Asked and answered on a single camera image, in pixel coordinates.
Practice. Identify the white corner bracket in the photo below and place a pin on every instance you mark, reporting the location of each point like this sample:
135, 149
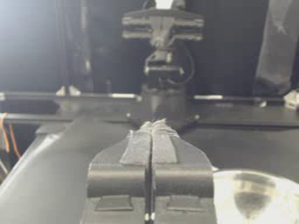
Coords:
68, 92
291, 99

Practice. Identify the grey hanging cloth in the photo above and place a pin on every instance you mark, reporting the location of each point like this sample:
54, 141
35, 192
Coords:
278, 43

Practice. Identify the black metal frame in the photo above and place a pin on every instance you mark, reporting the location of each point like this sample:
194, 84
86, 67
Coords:
98, 95

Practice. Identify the steel bowl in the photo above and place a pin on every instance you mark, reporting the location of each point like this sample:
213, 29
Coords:
257, 198

